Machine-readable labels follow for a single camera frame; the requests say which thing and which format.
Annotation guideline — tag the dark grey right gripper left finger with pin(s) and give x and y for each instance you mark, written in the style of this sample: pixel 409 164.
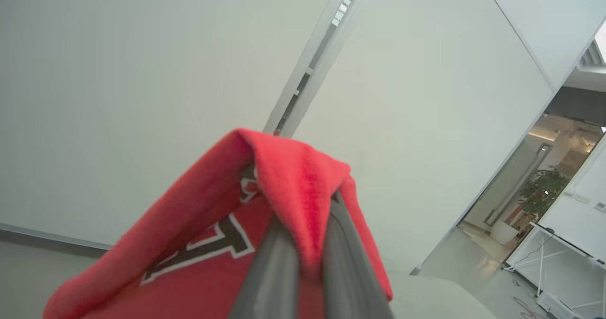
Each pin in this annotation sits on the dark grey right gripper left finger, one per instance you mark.
pixel 272 281

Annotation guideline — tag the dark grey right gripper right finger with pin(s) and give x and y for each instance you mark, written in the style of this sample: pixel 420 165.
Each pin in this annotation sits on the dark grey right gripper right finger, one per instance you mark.
pixel 348 276

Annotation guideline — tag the red lettered jersey garment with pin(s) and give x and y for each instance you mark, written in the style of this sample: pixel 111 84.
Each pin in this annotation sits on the red lettered jersey garment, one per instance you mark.
pixel 284 167

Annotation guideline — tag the white plant pot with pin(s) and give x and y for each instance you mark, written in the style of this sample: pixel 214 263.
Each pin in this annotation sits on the white plant pot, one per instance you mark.
pixel 503 233

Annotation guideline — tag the white power strip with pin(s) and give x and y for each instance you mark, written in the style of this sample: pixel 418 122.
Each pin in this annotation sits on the white power strip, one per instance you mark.
pixel 554 305

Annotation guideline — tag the green potted plant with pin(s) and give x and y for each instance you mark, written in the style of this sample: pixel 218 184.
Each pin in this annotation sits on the green potted plant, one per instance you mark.
pixel 544 191

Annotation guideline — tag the white board panel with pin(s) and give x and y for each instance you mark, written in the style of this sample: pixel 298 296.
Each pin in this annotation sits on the white board panel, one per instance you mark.
pixel 584 224

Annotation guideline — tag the ceiling air vent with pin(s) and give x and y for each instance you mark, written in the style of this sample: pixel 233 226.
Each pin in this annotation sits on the ceiling air vent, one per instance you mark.
pixel 592 56

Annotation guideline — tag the white frame table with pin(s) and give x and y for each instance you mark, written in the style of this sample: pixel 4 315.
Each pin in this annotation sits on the white frame table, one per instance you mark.
pixel 558 271

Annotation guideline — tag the grey wall seam strip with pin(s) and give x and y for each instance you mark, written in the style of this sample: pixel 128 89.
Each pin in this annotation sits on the grey wall seam strip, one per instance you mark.
pixel 317 58

